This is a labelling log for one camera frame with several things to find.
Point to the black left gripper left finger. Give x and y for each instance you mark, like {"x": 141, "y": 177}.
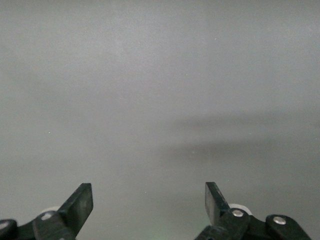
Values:
{"x": 75, "y": 207}

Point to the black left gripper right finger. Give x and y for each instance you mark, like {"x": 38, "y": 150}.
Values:
{"x": 215, "y": 207}

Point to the dark grey table mat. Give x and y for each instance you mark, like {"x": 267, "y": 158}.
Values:
{"x": 160, "y": 100}

